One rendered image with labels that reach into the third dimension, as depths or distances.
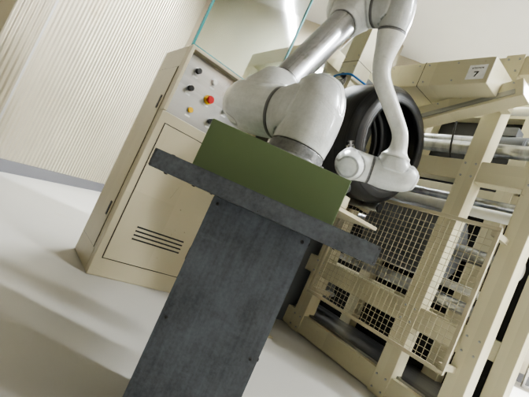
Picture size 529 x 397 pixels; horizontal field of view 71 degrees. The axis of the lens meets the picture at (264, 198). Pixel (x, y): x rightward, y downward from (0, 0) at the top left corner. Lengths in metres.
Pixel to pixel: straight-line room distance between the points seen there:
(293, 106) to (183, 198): 1.20
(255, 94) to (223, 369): 0.71
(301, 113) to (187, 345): 0.62
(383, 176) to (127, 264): 1.36
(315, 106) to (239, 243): 0.39
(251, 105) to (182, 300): 0.55
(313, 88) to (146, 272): 1.46
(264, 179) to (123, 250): 1.32
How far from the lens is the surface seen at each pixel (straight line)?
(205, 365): 0.93
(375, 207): 1.99
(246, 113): 1.08
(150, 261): 2.10
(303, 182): 0.83
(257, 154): 0.84
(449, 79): 2.24
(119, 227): 1.99
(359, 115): 1.77
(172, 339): 0.93
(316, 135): 0.95
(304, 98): 0.98
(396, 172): 1.34
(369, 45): 2.39
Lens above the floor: 0.61
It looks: 3 degrees up
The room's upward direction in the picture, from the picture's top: 24 degrees clockwise
